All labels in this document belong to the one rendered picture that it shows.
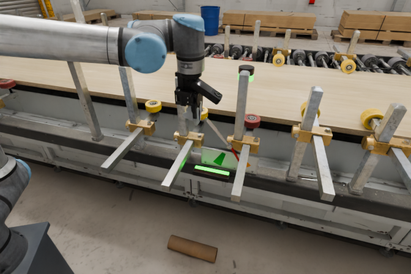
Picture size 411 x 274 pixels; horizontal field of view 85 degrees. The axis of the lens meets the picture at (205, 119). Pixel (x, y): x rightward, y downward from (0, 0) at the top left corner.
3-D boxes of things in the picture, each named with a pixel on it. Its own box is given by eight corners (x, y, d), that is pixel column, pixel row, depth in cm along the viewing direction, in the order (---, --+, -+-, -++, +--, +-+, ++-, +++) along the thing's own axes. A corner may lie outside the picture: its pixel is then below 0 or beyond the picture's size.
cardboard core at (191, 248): (214, 259, 130) (166, 244, 137) (214, 265, 134) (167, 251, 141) (218, 245, 136) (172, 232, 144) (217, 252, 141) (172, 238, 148)
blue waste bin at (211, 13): (216, 37, 615) (218, 7, 576) (197, 35, 631) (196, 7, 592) (222, 32, 662) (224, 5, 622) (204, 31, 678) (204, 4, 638)
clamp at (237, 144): (257, 154, 95) (259, 144, 93) (225, 148, 98) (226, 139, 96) (258, 145, 100) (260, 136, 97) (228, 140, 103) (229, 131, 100)
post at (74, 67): (99, 141, 121) (72, 59, 97) (91, 140, 123) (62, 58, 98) (104, 136, 125) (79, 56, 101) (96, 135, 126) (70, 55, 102)
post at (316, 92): (293, 188, 101) (324, 90, 74) (285, 186, 101) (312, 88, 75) (293, 181, 103) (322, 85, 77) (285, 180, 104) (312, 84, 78)
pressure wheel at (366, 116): (384, 111, 91) (361, 117, 95) (388, 126, 93) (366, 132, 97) (378, 104, 95) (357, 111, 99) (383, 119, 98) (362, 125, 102)
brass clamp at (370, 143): (408, 160, 78) (415, 149, 75) (364, 153, 81) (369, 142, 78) (400, 149, 83) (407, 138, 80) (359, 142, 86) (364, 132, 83)
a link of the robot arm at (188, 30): (169, 12, 68) (202, 11, 70) (172, 54, 75) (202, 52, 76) (170, 18, 60) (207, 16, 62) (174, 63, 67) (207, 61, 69)
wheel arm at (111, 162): (109, 175, 86) (107, 167, 84) (102, 174, 87) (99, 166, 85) (159, 117, 121) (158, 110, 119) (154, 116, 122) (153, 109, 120)
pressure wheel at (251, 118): (256, 143, 105) (260, 122, 99) (239, 140, 107) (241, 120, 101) (258, 133, 112) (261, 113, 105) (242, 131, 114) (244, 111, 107)
